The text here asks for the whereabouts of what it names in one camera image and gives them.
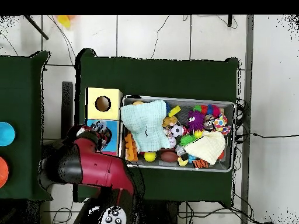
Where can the cream muslin cloth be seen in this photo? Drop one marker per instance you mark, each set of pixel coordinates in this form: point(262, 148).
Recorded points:
point(206, 145)

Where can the orange plastic toy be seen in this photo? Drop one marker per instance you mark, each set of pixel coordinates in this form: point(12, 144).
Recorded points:
point(130, 149)

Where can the orange bowl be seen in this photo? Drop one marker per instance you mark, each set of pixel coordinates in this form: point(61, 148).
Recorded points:
point(2, 172)

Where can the wooden box with three holes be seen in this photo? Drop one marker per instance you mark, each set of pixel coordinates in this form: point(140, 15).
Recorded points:
point(105, 112)

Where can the dark green tablecloth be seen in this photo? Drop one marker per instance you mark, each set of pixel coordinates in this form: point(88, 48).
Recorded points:
point(21, 105)
point(163, 77)

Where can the black rod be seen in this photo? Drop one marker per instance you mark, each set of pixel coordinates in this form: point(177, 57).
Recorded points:
point(36, 27)

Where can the black upright bar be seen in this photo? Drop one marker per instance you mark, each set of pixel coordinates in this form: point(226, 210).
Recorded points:
point(67, 105)

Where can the brown plush bear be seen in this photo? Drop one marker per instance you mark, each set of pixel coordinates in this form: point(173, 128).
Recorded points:
point(170, 121)

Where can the purple spiky monster toy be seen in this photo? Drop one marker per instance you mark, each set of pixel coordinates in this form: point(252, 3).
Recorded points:
point(196, 120)

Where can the black and white soccer ball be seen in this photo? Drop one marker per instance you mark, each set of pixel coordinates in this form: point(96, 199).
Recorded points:
point(176, 131)

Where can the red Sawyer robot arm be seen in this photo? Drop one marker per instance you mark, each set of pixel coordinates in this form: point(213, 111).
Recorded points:
point(102, 168)

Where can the light blue muslin cloth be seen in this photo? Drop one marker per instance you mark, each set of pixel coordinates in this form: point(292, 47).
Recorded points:
point(144, 123)

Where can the yellow ball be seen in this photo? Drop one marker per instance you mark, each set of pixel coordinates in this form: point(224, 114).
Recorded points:
point(149, 156)

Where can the brown toy football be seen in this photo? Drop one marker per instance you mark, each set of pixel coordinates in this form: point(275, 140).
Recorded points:
point(169, 156)

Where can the polka dot cloth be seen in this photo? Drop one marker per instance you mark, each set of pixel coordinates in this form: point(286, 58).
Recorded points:
point(219, 122)

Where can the shallow mesh bin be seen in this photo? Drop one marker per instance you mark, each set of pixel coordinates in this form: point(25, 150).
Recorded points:
point(210, 166)

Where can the yellow floor object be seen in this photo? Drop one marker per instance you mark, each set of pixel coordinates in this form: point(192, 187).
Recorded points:
point(64, 21)

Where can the green spiky ball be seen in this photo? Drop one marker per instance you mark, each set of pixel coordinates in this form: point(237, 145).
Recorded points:
point(186, 140)

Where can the blue bowl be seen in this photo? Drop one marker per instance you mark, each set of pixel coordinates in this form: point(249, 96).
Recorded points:
point(5, 134)

